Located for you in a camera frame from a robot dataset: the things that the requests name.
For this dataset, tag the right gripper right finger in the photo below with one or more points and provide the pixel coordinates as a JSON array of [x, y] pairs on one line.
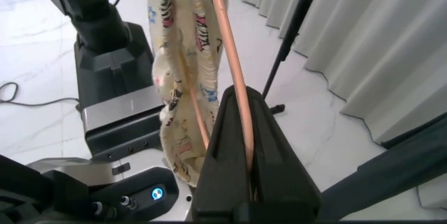
[[283, 182]]

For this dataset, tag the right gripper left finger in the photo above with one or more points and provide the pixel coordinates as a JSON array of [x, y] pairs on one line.
[[223, 175]]

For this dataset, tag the dark grey long-sleeved shirt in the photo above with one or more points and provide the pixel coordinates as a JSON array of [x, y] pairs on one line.
[[384, 178]]

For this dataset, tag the pink clothes hanger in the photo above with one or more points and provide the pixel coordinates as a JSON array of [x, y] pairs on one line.
[[230, 49]]

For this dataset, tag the cream printed garment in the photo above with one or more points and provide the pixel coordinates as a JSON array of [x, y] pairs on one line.
[[181, 42]]

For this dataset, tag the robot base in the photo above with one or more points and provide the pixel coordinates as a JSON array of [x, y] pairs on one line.
[[115, 77]]

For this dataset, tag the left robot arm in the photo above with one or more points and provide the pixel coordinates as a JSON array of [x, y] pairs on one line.
[[97, 18]]

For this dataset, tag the black clothes rack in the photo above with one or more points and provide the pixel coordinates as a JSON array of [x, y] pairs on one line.
[[291, 35]]

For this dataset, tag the white curtain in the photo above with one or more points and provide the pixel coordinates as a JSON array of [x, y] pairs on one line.
[[366, 42]]

